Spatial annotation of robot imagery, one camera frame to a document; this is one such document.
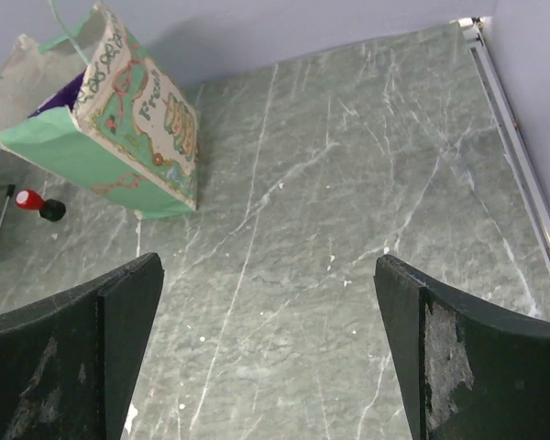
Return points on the purple Fox's candy packet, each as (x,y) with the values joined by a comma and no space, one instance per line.
(64,98)

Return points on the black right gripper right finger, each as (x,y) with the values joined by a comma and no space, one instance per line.
(467,368)

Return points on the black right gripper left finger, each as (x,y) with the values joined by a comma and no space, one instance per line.
(69,363)

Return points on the black silver pen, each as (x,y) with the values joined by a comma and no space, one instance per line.
(9,193)

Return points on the green illustrated paper bag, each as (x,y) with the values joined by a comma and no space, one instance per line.
(132,137)

